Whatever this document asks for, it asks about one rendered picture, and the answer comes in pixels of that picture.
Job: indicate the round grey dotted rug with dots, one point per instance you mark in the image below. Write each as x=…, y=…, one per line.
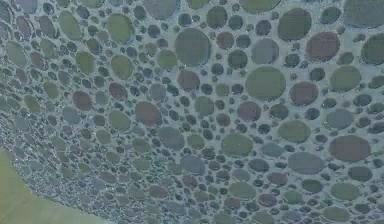
x=200, y=113

